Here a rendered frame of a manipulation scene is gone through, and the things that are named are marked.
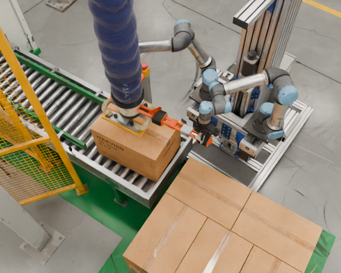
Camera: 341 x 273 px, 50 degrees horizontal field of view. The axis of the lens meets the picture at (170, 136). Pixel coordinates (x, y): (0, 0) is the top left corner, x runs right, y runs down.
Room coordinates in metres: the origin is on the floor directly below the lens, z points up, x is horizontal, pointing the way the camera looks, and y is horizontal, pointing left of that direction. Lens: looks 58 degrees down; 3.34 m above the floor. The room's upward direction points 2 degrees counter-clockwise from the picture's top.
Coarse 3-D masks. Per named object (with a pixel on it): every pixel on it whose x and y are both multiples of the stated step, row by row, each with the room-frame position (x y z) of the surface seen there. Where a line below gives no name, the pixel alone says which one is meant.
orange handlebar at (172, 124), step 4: (144, 76) 1.83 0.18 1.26; (144, 108) 1.54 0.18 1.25; (148, 108) 1.53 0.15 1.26; (140, 112) 1.51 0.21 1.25; (144, 112) 1.50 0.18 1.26; (168, 120) 1.44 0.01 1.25; (172, 120) 1.42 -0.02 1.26; (176, 120) 1.42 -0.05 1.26; (168, 124) 1.39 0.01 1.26; (172, 124) 1.39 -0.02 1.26; (176, 124) 1.40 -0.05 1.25; (180, 124) 1.39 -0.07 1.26; (172, 128) 1.37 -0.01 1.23; (176, 128) 1.36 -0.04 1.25; (180, 128) 1.36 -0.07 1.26; (196, 132) 1.33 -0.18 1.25; (192, 136) 1.29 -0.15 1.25; (212, 140) 1.26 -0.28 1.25; (208, 144) 1.23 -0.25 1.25
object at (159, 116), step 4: (156, 112) 1.49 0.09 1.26; (160, 112) 1.49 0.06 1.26; (164, 112) 1.49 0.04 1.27; (152, 116) 1.45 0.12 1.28; (156, 116) 1.46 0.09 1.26; (160, 116) 1.46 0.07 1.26; (164, 116) 1.45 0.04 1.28; (152, 120) 1.44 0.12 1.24; (156, 120) 1.42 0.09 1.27; (160, 120) 1.43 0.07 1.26; (164, 120) 1.44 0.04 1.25; (156, 124) 1.42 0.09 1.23; (160, 124) 1.41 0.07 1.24
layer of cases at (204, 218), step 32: (192, 160) 1.49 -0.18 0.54; (192, 192) 1.20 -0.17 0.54; (224, 192) 1.19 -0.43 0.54; (256, 192) 1.18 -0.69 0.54; (160, 224) 0.93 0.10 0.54; (192, 224) 0.93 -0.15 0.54; (224, 224) 0.92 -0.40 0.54; (256, 224) 0.91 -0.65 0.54; (288, 224) 0.90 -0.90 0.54; (128, 256) 0.70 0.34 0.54; (160, 256) 0.69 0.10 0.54; (192, 256) 0.68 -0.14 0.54; (224, 256) 0.68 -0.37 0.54; (256, 256) 0.67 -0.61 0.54; (288, 256) 0.66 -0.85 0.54
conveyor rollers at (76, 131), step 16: (16, 80) 2.45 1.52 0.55; (48, 80) 2.44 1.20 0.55; (64, 96) 2.23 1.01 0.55; (16, 112) 2.06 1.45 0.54; (48, 112) 2.05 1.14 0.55; (80, 112) 2.03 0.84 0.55; (96, 112) 2.05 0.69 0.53; (64, 128) 1.86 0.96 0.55; (80, 128) 1.86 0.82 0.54; (96, 160) 1.52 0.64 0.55; (112, 160) 1.52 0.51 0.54
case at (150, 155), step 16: (96, 128) 1.58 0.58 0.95; (112, 128) 1.58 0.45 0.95; (160, 128) 1.56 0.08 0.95; (96, 144) 1.58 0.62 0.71; (112, 144) 1.49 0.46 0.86; (128, 144) 1.43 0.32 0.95; (144, 144) 1.43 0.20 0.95; (160, 144) 1.42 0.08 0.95; (176, 144) 1.56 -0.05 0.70; (128, 160) 1.42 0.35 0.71; (144, 160) 1.34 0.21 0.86; (160, 160) 1.34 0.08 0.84; (144, 176) 1.35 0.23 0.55; (160, 176) 1.32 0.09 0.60
